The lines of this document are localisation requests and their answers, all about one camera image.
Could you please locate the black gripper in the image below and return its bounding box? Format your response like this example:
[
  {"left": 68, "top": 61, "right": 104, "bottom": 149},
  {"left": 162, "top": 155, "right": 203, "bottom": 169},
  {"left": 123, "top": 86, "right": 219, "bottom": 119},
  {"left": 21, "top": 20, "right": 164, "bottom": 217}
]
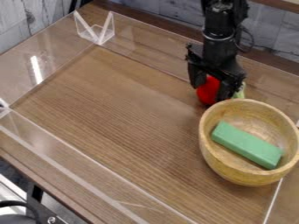
[{"left": 186, "top": 43, "right": 247, "bottom": 102}]

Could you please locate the red plush fruit green leaf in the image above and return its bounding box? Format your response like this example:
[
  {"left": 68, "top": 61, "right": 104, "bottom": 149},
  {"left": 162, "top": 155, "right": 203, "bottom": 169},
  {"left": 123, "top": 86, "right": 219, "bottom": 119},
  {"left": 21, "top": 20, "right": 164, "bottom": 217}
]
[{"left": 196, "top": 76, "right": 246, "bottom": 106}]

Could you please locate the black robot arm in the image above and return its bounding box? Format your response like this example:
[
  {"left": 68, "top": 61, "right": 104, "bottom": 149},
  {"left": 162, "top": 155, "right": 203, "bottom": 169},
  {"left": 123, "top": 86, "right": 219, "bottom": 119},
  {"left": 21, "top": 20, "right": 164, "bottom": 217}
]
[{"left": 186, "top": 0, "right": 248, "bottom": 105}]

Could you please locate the wooden bowl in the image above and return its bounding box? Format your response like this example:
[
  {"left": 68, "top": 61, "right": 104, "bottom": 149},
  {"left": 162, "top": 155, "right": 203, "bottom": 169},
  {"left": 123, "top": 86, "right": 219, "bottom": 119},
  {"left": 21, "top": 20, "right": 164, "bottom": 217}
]
[{"left": 199, "top": 99, "right": 299, "bottom": 186}]

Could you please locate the green rectangular block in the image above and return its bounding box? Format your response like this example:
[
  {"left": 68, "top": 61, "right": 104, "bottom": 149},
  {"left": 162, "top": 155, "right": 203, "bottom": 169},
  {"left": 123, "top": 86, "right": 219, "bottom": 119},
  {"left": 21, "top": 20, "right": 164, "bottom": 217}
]
[{"left": 210, "top": 122, "right": 283, "bottom": 170}]

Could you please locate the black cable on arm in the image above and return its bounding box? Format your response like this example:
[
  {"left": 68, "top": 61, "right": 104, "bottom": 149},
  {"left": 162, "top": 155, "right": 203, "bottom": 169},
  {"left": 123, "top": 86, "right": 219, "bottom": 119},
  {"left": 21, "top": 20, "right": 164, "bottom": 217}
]
[{"left": 232, "top": 24, "right": 256, "bottom": 54}]

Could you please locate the clear acrylic tray wall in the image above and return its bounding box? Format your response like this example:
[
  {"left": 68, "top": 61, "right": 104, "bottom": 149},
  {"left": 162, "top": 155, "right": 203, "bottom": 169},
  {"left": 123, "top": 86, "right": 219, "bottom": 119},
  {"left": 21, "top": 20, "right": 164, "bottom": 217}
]
[{"left": 0, "top": 102, "right": 198, "bottom": 224}]

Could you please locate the black metal table frame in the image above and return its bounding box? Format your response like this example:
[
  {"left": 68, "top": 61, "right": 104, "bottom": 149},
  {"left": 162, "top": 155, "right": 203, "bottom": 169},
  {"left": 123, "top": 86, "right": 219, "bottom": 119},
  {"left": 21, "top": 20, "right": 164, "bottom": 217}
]
[{"left": 27, "top": 182, "right": 68, "bottom": 224}]

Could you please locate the black cable bottom left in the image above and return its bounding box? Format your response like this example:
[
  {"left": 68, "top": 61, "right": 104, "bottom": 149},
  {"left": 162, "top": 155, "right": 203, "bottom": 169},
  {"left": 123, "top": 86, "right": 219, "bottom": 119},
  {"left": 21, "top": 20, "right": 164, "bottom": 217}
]
[{"left": 0, "top": 198, "right": 39, "bottom": 224}]

